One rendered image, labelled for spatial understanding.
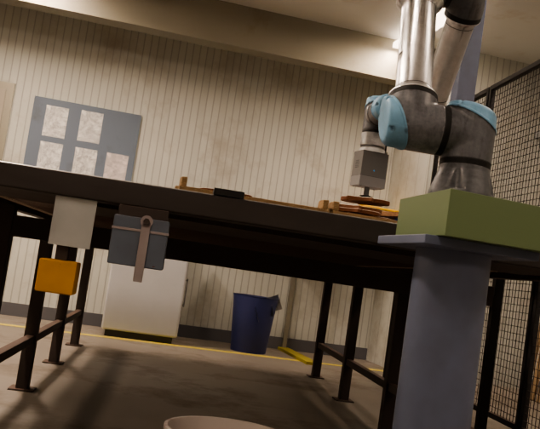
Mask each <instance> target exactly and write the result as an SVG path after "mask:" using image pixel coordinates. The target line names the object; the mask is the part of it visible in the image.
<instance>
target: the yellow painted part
mask: <svg viewBox="0 0 540 429"><path fill-rule="evenodd" d="M70 249H71V247H68V246H62V245H57V246H56V251H55V258H54V259H52V258H40V259H39V263H38V269H37V278H36V282H35V288H34V289H35V290H36V291H42V292H48V293H54V294H60V295H74V294H76V293H77V287H78V278H79V273H80V267H81V263H80V262H76V261H69V254H70Z"/></svg>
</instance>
